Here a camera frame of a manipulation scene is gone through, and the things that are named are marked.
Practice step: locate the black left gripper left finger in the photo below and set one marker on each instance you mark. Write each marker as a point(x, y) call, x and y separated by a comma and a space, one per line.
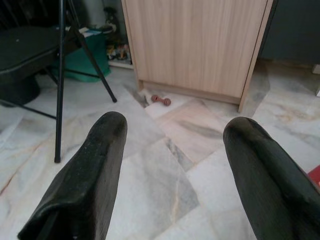
point(82, 180)

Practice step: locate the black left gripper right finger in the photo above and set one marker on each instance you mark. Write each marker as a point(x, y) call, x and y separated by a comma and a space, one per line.
point(270, 185)

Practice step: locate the red box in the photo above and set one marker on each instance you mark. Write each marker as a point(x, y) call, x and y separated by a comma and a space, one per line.
point(315, 175)

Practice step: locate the black round bin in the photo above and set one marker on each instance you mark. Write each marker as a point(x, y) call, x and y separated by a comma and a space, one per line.
point(17, 90)

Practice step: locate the small red dumbbell toy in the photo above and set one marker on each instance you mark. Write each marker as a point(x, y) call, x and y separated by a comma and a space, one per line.
point(161, 100)

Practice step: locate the green bag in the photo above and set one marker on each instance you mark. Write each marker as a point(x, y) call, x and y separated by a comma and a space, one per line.
point(85, 57)

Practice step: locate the cluttered small figurines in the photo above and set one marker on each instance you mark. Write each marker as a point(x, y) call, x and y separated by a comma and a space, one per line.
point(116, 47)

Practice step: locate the black folding chair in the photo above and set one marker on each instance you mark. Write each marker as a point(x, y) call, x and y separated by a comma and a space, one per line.
point(37, 50)

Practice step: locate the light wooden cabinet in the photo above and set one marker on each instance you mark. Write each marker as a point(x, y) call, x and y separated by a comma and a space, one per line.
point(197, 45)

